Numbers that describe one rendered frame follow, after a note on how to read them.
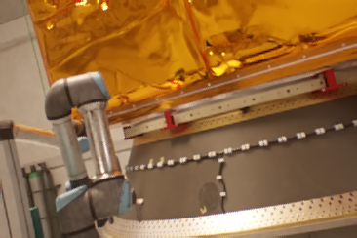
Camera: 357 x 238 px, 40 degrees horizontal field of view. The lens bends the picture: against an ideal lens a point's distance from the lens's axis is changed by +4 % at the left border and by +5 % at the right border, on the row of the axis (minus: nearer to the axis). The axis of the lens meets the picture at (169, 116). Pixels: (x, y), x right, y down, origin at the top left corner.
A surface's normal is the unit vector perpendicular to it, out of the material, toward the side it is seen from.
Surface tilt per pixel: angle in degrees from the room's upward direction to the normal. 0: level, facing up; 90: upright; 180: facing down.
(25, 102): 90
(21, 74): 90
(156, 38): 91
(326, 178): 62
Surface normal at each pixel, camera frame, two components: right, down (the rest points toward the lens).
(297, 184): -0.23, -0.45
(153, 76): -0.46, 0.06
